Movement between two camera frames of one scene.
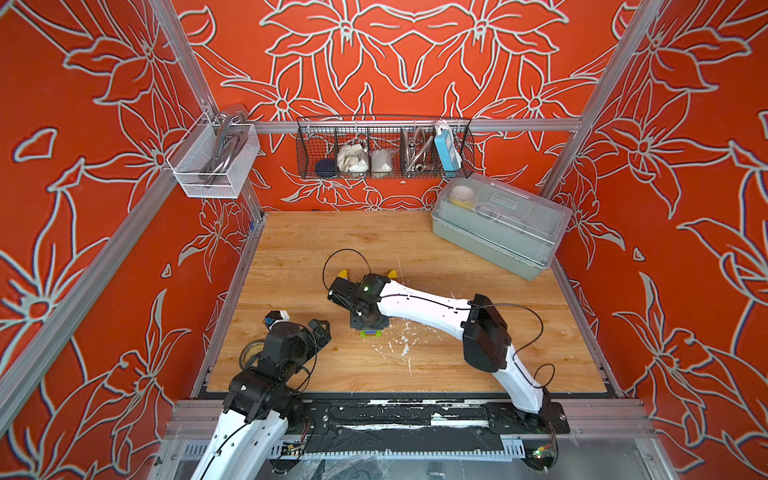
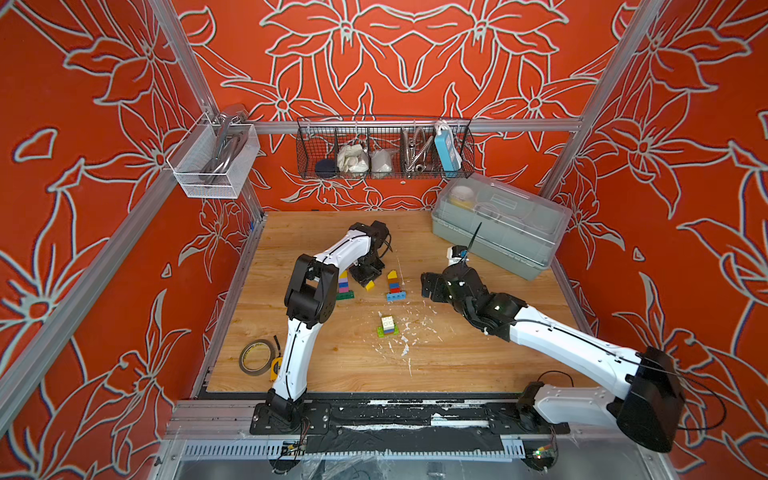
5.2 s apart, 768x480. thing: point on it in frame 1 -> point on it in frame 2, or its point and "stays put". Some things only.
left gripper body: (307, 346) -> (367, 269)
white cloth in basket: (352, 158) stays put
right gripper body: (358, 323) -> (441, 291)
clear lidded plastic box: (498, 223) stays put
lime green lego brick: (378, 334) -> (381, 334)
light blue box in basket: (450, 156) stays put
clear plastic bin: (214, 160) stays put
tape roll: (250, 350) stays put
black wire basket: (334, 147) stays put
